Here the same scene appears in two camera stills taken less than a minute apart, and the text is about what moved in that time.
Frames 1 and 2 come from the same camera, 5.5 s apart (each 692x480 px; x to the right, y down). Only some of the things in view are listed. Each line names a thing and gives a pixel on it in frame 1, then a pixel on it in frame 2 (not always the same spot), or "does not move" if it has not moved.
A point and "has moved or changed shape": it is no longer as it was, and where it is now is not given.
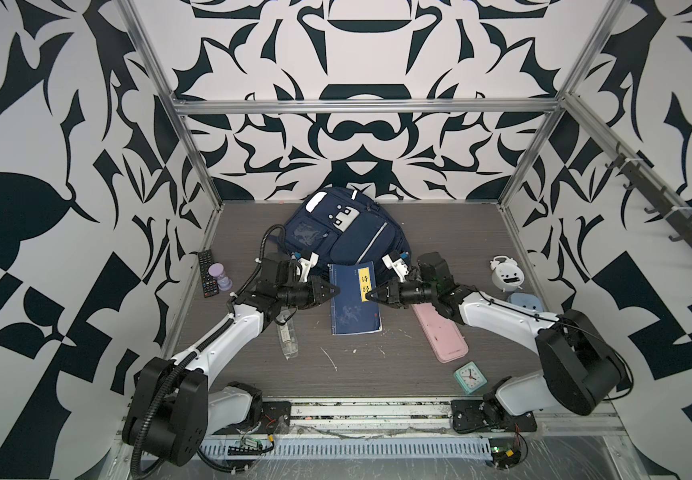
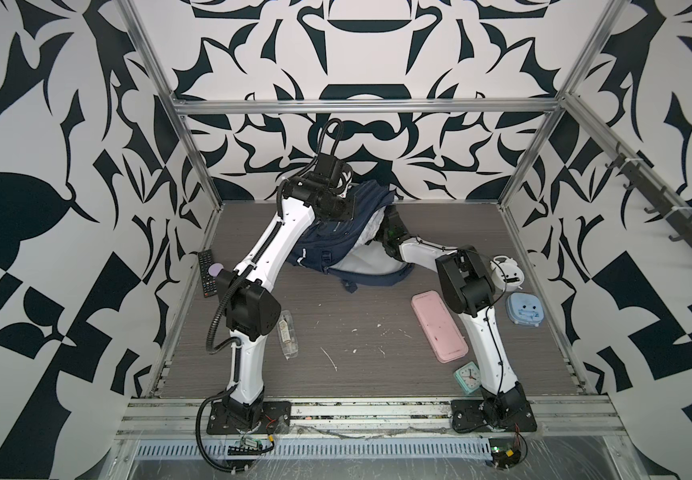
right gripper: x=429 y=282 → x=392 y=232
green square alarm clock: x=470 y=377 does not move
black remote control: x=209 y=283 does not move
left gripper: x=313 y=291 → x=348 y=214
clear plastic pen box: x=287 y=333 does not move
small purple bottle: x=224 y=282 does not move
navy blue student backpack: x=344 y=225 has moved or changed shape
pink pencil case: x=442 y=334 does not move
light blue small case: x=526 y=300 does not move
